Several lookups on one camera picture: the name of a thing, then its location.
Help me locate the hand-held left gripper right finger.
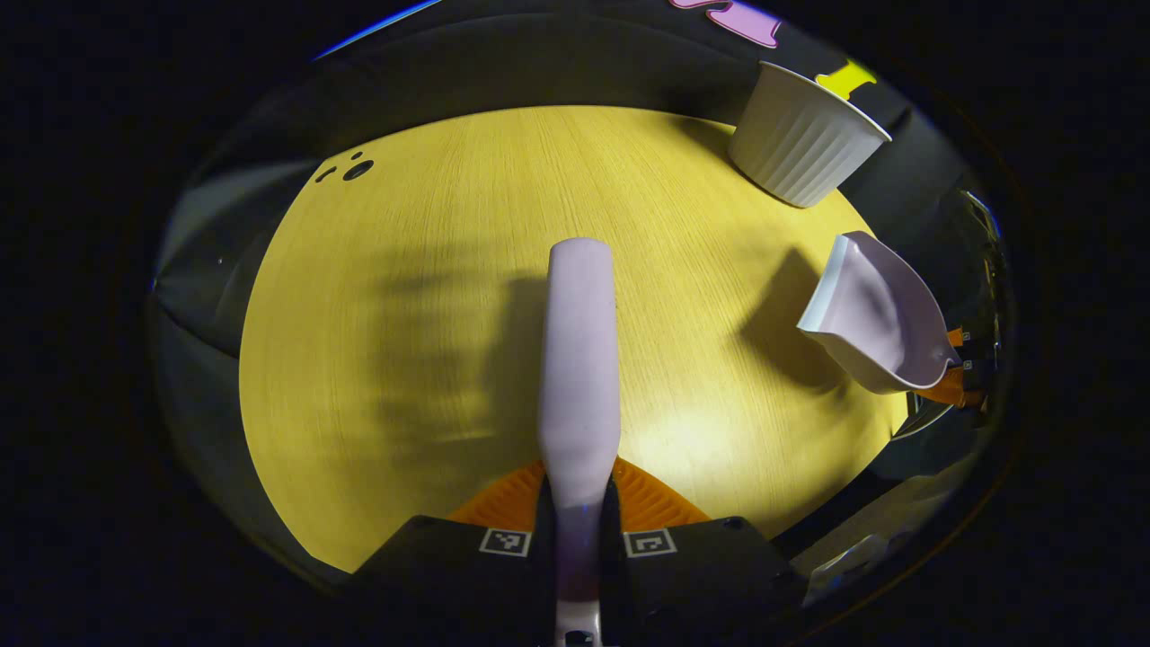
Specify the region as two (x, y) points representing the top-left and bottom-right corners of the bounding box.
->
(602, 456), (807, 647)

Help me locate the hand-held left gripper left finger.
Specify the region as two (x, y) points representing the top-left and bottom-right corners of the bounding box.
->
(346, 460), (558, 647)

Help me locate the pale purple dustpan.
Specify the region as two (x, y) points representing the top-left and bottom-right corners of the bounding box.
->
(797, 231), (960, 396)

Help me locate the pale grey blurred object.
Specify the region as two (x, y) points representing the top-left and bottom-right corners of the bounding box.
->
(802, 533), (892, 605)

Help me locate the wooden desktop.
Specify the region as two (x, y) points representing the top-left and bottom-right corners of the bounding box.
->
(238, 105), (910, 574)

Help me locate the white ribbed garbage bin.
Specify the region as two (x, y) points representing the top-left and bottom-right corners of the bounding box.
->
(728, 60), (893, 209)

